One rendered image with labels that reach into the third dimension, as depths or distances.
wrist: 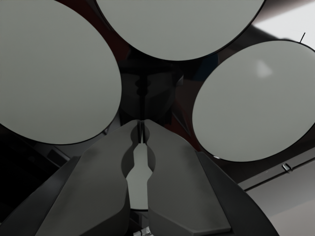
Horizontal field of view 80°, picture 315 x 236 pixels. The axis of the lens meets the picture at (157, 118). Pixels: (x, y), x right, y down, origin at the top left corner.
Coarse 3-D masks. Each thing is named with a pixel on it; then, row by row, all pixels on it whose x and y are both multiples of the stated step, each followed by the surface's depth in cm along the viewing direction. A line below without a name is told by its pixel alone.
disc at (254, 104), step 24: (264, 48) 12; (288, 48) 12; (216, 72) 13; (240, 72) 13; (264, 72) 13; (288, 72) 13; (312, 72) 13; (216, 96) 14; (240, 96) 14; (264, 96) 14; (288, 96) 14; (312, 96) 14; (192, 120) 14; (216, 120) 15; (240, 120) 15; (264, 120) 15; (288, 120) 15; (312, 120) 15; (216, 144) 16; (240, 144) 16; (264, 144) 16; (288, 144) 16
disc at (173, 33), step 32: (96, 0) 10; (128, 0) 10; (160, 0) 11; (192, 0) 11; (224, 0) 11; (256, 0) 11; (128, 32) 11; (160, 32) 11; (192, 32) 11; (224, 32) 11
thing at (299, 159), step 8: (304, 152) 17; (312, 152) 17; (288, 160) 17; (296, 160) 17; (304, 160) 17; (312, 160) 17; (272, 168) 18; (280, 168) 17; (296, 168) 17; (256, 176) 18; (264, 176) 18; (272, 176) 17; (240, 184) 18; (248, 184) 18; (256, 184) 18; (136, 232) 22; (144, 232) 21
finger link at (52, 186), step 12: (60, 168) 8; (72, 168) 8; (48, 180) 8; (60, 180) 8; (36, 192) 7; (48, 192) 7; (24, 204) 7; (36, 204) 7; (48, 204) 7; (12, 216) 6; (24, 216) 6; (36, 216) 6; (0, 228) 6; (12, 228) 6; (24, 228) 6; (36, 228) 6
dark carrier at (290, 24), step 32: (64, 0) 10; (288, 0) 11; (256, 32) 12; (288, 32) 12; (128, 64) 12; (160, 64) 12; (192, 64) 12; (128, 96) 13; (160, 96) 13; (192, 96) 13; (0, 128) 14; (192, 128) 15; (32, 160) 16; (64, 160) 16; (224, 160) 17; (256, 160) 17; (128, 224) 20
